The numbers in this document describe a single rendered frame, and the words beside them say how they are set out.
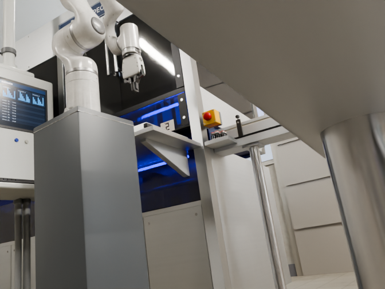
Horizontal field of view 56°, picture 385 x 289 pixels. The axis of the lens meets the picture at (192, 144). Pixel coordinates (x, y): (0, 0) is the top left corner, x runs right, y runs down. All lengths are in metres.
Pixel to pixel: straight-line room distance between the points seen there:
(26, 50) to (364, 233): 2.96
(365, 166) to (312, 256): 3.70
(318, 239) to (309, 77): 3.74
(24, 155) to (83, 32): 1.05
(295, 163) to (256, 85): 3.82
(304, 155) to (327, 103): 3.76
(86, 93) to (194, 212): 0.79
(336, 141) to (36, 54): 2.79
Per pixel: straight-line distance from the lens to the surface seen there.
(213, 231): 1.75
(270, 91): 0.17
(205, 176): 1.78
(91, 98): 1.36
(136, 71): 1.67
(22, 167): 2.28
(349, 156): 0.24
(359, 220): 0.24
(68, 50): 1.52
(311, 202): 3.90
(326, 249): 3.88
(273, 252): 1.80
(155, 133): 1.53
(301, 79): 0.17
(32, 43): 3.04
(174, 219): 1.86
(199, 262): 1.79
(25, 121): 2.37
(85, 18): 1.47
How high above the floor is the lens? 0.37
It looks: 16 degrees up
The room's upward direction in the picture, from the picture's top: 8 degrees counter-clockwise
